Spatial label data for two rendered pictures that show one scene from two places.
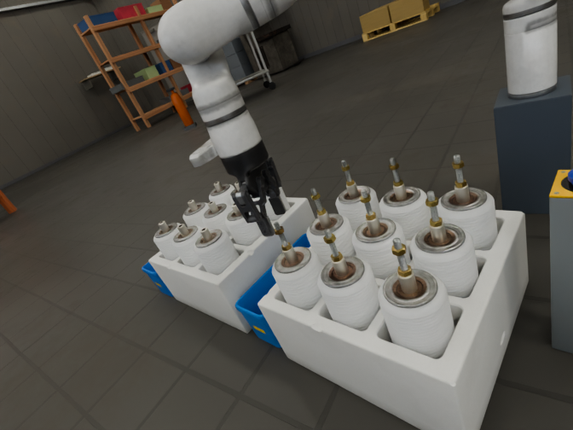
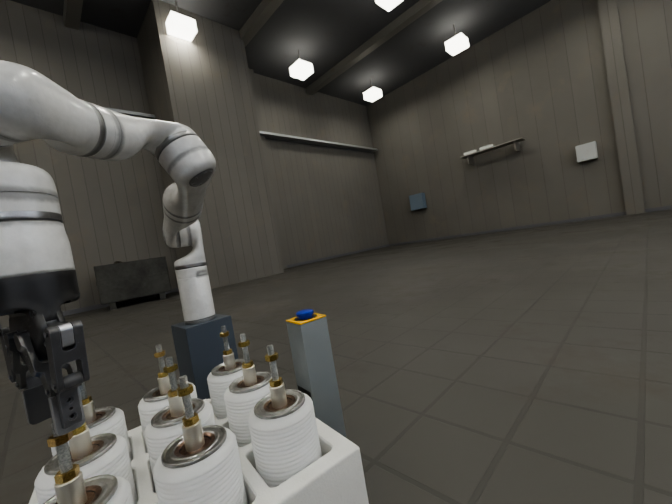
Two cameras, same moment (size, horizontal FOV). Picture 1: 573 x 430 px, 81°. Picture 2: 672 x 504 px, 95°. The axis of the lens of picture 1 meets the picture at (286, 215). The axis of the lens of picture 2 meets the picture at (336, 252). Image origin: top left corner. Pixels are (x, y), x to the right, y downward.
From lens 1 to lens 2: 0.42 m
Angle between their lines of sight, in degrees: 88
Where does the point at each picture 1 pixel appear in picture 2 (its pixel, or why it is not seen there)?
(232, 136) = (55, 242)
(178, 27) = (37, 85)
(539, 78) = (208, 307)
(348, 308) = (229, 479)
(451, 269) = not seen: hidden behind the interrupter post
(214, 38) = (68, 127)
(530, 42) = (200, 283)
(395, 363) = (313, 483)
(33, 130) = not seen: outside the picture
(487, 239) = not seen: hidden behind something
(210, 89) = (37, 171)
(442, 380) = (352, 452)
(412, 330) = (308, 432)
